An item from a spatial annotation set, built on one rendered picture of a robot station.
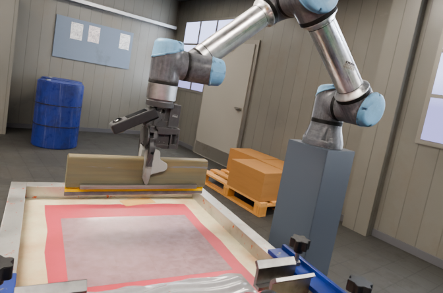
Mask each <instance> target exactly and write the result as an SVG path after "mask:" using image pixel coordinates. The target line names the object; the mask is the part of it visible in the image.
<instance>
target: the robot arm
mask: <svg viewBox="0 0 443 293"><path fill-rule="evenodd" d="M337 3H338V0H256V1H255V2H254V5H253V6H252V7H251V8H250V9H248V10H247V11H245V12H244V13H243V14H241V15H239V16H238V17H237V18H235V19H234V20H232V21H231V22H229V23H228V24H226V25H225V26H224V27H222V28H221V29H219V30H218V31H217V32H215V33H213V34H212V35H211V36H209V37H208V38H206V39H205V40H204V41H202V42H201V43H199V44H198V45H197V46H195V47H193V48H192V49H190V50H189V51H184V50H185V49H184V43H183V42H180V41H177V40H172V39H168V38H158V39H156V40H155V42H154V47H153V50H152V54H151V57H152V59H151V64H150V73H149V79H148V87H147V92H146V97H147V98H148V99H146V104H147V105H149V107H147V108H144V109H142V110H139V111H137V112H134V113H132V114H129V115H126V116H124V117H121V118H117V119H114V120H113V121H111V122H110V123H109V126H110V128H111V130H112V131H113V133H114V134H118V133H123V132H124V131H126V130H127V129H130V128H132V127H135V126H137V125H140V124H142V123H143V125H142V127H141V131H140V139H139V144H138V156H143V157H144V165H143V171H142V179H143V182H144V184H145V185H148V182H149V179H150V175H152V174H156V173H159V172H164V171H166V170H167V164H166V163H165V162H164V161H162V160H161V159H160V151H159V150H158V149H156V147H159V148H164V149H169V148H172V149H177V146H178V142H179V134H180V129H178V125H179V117H180V113H181V106H180V105H178V104H174V102H175V101H176V97H177V89H178V84H179V80H180V81H187V82H194V83H198V84H205V85H208V86H219V85H220V84H221V83H222V82H223V80H224V78H225V72H226V66H225V62H224V61H223V60H222V58H223V57H225V56H226V55H227V54H229V53H230V52H232V51H233V50H234V49H236V48H237V47H239V46H240V45H241V44H243V43H244V42H246V41H247V40H248V39H249V38H251V37H252V36H254V35H255V34H256V33H258V32H260V31H261V30H262V29H263V28H265V27H266V26H267V27H271V26H273V25H275V24H276V23H277V22H279V21H281V20H285V19H288V18H295V17H296V19H297V21H298V23H299V25H300V27H301V28H302V29H305V30H308V31H309V34H310V36H311V38H312V40H313V42H314V44H315V46H316V48H317V50H318V53H319V55H320V57H321V59H322V61H323V63H324V66H325V68H326V70H327V72H328V74H329V76H330V78H331V80H332V82H333V84H322V85H320V86H319V87H318V90H317V93H316V99H315V102H314V108H313V112H312V118H311V121H310V125H309V126H308V128H307V130H306V131H305V134H304V135H303V139H302V142H304V143H306V144H309V145H313V146H316V147H322V148H328V149H332V150H342V148H343V136H342V125H343V122H345V123H350V124H354V125H358V126H359V127H362V126H363V127H371V126H373V125H375V124H377V123H378V122H379V120H380V119H381V117H382V115H383V113H384V109H385V100H384V97H383V95H381V94H379V93H378V92H373V91H372V88H371V87H370V84H369V82H368V81H365V80H362V78H361V76H360V74H359V71H358V69H357V66H356V64H355V62H354V60H353V57H352V55H351V52H350V50H349V48H348V46H347V44H346V41H345V39H344V37H343V34H342V32H341V30H340V27H339V25H338V22H337V20H336V18H335V15H336V12H337V10H338V8H337V6H336V5H337ZM152 106H153V107H152ZM161 110H162V111H161ZM176 138H177V143H176ZM175 143H176V144H175Z"/></svg>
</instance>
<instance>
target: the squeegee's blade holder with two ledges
mask: <svg viewBox="0 0 443 293"><path fill-rule="evenodd" d="M196 187H197V184H195V183H148V185H145V184H144V183H80V186H79V188H80V189H196Z"/></svg>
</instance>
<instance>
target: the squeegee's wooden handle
mask: <svg viewBox="0 0 443 293"><path fill-rule="evenodd" d="M160 159H161V160H162V161H164V162H165V163H166V164H167V170H166V171H164V172H159V173H156V174H152V175H150V179H149V182H148V183H195V184H197V187H204V186H205V181H206V173H207V168H208V161H207V160H206V159H204V158H170V157H160ZM143 165H144V157H143V156H119V155H102V154H68V155H67V167H66V174H65V187H79V186H80V183H144V182H143V179H142V171H143Z"/></svg>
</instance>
